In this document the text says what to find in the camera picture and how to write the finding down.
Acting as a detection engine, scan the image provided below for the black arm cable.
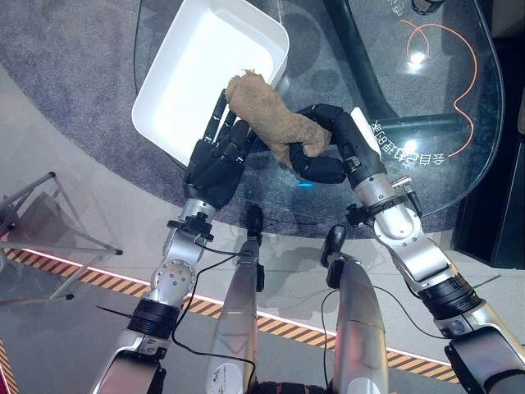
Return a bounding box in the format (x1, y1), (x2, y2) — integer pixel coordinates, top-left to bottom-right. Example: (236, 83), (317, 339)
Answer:
(171, 236), (258, 394)
(321, 282), (448, 370)

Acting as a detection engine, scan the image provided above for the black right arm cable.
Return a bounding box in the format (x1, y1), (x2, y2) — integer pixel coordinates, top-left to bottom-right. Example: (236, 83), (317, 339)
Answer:
(321, 282), (448, 370)

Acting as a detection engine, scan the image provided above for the dark cabinet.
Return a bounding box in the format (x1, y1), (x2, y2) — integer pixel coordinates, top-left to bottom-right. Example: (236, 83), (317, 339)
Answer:
(450, 0), (525, 270)

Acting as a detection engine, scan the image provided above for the silver robot leg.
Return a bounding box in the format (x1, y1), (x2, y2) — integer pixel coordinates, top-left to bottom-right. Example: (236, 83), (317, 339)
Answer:
(203, 204), (266, 394)
(320, 224), (390, 394)

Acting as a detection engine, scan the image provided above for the white plastic basket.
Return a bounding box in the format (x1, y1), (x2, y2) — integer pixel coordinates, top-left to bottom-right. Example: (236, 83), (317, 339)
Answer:
(131, 0), (290, 167)

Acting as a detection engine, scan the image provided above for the silver left robot leg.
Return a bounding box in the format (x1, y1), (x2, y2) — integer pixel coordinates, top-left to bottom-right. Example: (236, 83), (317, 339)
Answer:
(203, 204), (266, 394)

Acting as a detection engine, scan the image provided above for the black table leg frame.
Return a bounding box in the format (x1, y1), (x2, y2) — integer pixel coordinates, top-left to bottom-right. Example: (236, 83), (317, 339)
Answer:
(322, 0), (476, 132)

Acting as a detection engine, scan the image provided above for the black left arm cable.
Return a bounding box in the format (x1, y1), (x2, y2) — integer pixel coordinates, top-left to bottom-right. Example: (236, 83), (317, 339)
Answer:
(171, 236), (258, 394)

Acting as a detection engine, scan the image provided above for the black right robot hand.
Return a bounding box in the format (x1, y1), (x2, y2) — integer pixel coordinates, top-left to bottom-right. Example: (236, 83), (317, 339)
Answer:
(288, 103), (390, 185)

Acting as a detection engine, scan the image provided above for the brown terry cloth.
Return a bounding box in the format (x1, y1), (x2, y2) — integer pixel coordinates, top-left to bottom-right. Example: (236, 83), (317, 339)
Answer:
(226, 68), (331, 170)

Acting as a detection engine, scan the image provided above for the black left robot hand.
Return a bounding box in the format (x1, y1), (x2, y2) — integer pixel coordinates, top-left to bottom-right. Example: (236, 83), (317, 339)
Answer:
(182, 88), (255, 211)

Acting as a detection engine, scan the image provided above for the silver right robot leg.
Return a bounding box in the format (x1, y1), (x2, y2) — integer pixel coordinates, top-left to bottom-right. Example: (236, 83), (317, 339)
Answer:
(320, 224), (390, 394)

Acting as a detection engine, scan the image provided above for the grey metal stand frame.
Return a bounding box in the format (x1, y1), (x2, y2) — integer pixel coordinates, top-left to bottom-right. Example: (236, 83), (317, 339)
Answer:
(0, 171), (124, 307)

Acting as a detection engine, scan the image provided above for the grey round carpet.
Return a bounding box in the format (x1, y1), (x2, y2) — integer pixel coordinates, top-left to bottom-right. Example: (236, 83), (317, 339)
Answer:
(0, 0), (411, 239)

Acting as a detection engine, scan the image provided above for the orange black hazard tape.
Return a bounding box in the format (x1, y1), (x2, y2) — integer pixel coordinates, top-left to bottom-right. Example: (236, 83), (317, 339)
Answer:
(2, 247), (461, 385)

